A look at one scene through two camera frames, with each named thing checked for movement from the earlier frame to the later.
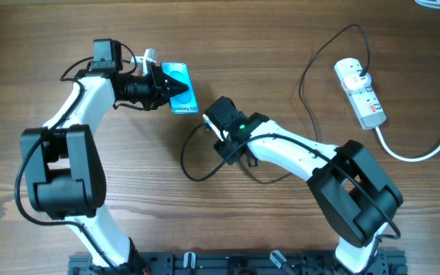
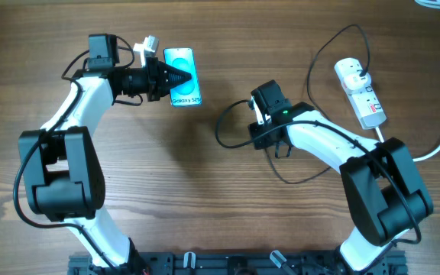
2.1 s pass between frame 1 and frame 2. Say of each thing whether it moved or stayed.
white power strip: stayed
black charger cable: moved
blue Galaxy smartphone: moved
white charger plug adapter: stayed
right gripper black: moved
